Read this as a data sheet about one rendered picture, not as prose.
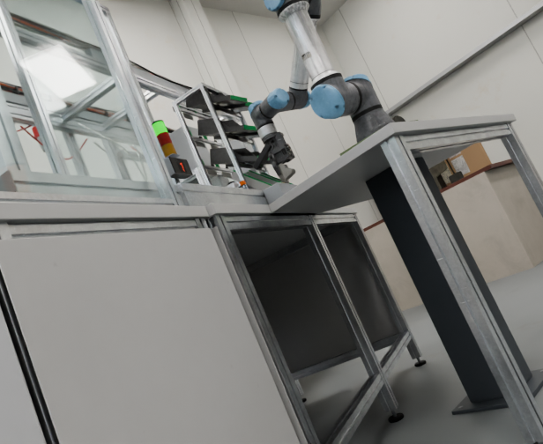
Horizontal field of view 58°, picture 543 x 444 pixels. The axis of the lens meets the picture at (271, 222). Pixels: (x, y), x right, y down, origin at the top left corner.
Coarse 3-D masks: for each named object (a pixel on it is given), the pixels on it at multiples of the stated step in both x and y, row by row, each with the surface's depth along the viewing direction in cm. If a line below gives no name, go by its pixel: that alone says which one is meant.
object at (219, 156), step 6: (210, 150) 240; (216, 150) 238; (222, 150) 236; (234, 150) 247; (240, 150) 246; (246, 150) 244; (210, 156) 240; (216, 156) 238; (222, 156) 236; (228, 156) 234; (240, 156) 231; (246, 156) 244; (252, 156) 227; (216, 162) 238; (222, 162) 236; (228, 162) 234; (240, 162) 236; (246, 162) 239; (252, 162) 242
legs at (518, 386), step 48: (384, 144) 128; (432, 144) 138; (384, 192) 171; (432, 192) 170; (432, 240) 124; (432, 288) 165; (480, 288) 164; (480, 336) 119; (480, 384) 159; (528, 384) 157; (528, 432) 116
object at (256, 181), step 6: (234, 174) 234; (246, 174) 231; (252, 174) 243; (258, 174) 241; (234, 180) 234; (246, 180) 230; (252, 180) 228; (258, 180) 226; (264, 180) 240; (270, 180) 238; (252, 186) 229; (258, 186) 227; (264, 186) 225; (270, 186) 224
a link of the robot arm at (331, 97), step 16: (272, 0) 170; (288, 0) 168; (304, 0) 170; (288, 16) 170; (304, 16) 169; (304, 32) 169; (304, 48) 169; (320, 48) 168; (304, 64) 172; (320, 64) 167; (320, 80) 166; (336, 80) 166; (320, 96) 166; (336, 96) 163; (352, 96) 168; (320, 112) 168; (336, 112) 165; (352, 112) 172
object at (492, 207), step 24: (504, 168) 450; (456, 192) 438; (480, 192) 423; (504, 192) 428; (528, 192) 464; (456, 216) 442; (480, 216) 427; (504, 216) 413; (528, 216) 440; (384, 240) 498; (480, 240) 431; (504, 240) 417; (528, 240) 419; (384, 264) 503; (480, 264) 435; (504, 264) 421; (528, 264) 407; (408, 288) 489
